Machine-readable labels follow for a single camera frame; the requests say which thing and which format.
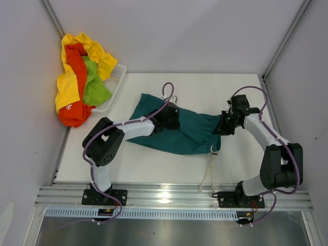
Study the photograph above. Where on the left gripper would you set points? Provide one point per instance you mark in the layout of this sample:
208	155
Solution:
177	125

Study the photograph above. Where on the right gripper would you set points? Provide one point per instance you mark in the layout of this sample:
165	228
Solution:
221	129

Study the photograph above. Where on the teal green shorts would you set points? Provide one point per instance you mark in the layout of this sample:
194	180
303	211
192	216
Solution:
197	135

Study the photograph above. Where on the orange shorts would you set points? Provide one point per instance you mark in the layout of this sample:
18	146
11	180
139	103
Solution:
75	114

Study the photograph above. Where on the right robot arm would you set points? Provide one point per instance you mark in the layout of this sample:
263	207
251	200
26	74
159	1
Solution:
282	164

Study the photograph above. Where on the lime green shorts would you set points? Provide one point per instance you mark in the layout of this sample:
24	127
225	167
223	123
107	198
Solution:
95	92

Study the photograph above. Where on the yellow shorts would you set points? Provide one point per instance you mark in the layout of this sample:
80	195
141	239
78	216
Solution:
67	87

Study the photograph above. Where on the white plastic basket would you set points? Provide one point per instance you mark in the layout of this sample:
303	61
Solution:
112	84

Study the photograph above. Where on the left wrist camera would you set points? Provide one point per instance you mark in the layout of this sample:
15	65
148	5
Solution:
173	99

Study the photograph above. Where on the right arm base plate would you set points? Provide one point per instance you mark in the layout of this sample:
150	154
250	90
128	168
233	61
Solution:
233	200

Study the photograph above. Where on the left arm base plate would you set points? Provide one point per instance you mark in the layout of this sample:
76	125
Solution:
93	198

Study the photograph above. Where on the aluminium mounting rail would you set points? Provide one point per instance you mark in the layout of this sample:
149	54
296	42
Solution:
164	196

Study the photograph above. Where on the right aluminium frame post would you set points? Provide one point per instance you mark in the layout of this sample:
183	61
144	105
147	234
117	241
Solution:
291	31

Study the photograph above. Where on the aluminium frame post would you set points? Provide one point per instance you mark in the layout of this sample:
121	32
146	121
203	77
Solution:
291	31
47	7

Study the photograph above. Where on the slotted cable duct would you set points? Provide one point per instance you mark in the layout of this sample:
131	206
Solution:
142	214

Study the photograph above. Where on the left aluminium frame post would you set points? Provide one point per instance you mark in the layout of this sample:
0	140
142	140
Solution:
47	7

